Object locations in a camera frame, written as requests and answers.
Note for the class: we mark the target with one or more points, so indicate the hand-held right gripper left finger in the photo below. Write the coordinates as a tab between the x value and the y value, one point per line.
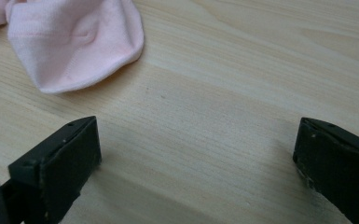
56	165

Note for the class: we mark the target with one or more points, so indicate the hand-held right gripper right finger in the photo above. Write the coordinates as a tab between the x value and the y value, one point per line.
338	165

